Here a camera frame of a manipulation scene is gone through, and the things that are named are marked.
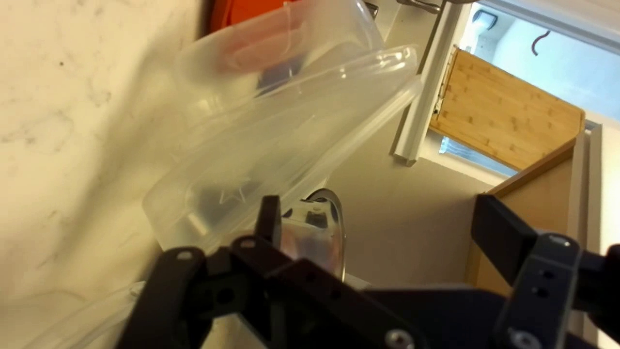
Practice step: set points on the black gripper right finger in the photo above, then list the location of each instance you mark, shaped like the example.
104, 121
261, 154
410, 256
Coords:
536, 284

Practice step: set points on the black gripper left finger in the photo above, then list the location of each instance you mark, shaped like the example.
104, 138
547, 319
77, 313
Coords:
195, 284

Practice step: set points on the clear plastic lunch box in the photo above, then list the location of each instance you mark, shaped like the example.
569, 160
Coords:
90, 322
272, 129

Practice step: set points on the wooden shelf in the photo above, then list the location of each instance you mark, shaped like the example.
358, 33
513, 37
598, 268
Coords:
505, 109

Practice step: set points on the orange plastic lid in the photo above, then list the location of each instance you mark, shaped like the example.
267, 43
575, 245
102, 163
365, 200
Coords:
239, 12

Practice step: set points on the white wall cabinet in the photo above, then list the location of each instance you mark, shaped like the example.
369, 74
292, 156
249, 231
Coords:
423, 97

